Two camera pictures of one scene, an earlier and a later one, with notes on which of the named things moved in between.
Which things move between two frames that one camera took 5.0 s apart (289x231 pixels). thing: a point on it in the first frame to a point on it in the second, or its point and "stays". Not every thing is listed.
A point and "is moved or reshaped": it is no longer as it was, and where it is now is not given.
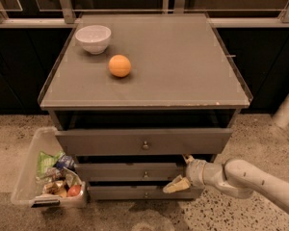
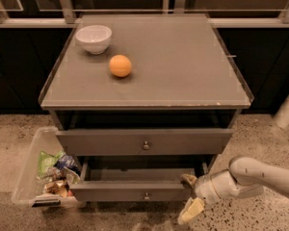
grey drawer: x=128 y=171 is moved or reshaped
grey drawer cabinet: x=133 y=95 stays
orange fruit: x=119 y=65 stays
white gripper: x=195 y=172 to x=204 y=188
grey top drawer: x=144 y=141 stays
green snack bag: x=46 y=163 stays
